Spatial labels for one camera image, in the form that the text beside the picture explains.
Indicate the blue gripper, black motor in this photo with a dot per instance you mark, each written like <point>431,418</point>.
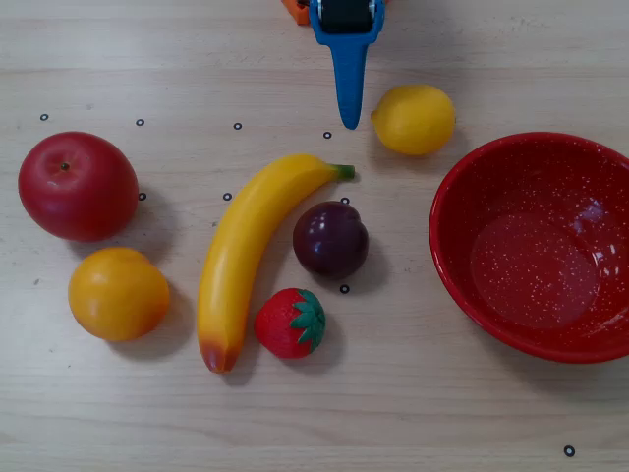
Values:
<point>347,20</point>

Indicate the yellow plastic lemon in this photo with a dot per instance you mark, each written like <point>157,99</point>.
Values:
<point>415,120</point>

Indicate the red speckled bowl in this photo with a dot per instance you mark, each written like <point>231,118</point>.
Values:
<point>516,196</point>

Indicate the dark purple plastic plum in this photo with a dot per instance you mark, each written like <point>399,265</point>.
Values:
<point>330,241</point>

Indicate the yellow plastic banana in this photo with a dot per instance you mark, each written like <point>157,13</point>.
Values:
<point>241,251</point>

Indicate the red plastic strawberry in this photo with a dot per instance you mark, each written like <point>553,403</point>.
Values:
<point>277,324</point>

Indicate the red plastic apple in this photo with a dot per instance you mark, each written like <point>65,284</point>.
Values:
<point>78,192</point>

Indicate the plastic orange fruit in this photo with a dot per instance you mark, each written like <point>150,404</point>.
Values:
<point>118,295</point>

